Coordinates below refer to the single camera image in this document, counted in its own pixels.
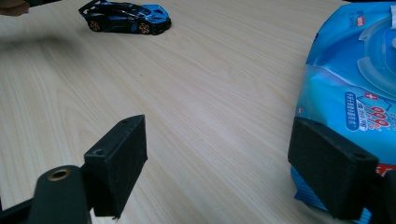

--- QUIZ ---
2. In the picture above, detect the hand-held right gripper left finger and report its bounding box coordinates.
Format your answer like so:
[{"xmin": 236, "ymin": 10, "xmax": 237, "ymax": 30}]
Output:
[{"xmin": 83, "ymin": 114, "xmax": 149, "ymax": 219}]

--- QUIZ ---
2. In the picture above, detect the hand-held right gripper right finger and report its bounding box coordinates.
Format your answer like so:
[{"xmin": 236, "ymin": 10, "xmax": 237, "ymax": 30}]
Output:
[{"xmin": 288, "ymin": 116, "xmax": 379, "ymax": 220}]

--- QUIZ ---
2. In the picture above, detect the blue and black toy car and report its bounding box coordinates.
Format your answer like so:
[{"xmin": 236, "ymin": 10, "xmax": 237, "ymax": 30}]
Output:
[{"xmin": 78, "ymin": 0, "xmax": 173, "ymax": 35}]

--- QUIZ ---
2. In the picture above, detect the blue wet wipes pack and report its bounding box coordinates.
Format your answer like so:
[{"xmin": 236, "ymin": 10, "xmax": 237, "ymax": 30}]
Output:
[{"xmin": 290, "ymin": 1, "xmax": 396, "ymax": 224}]

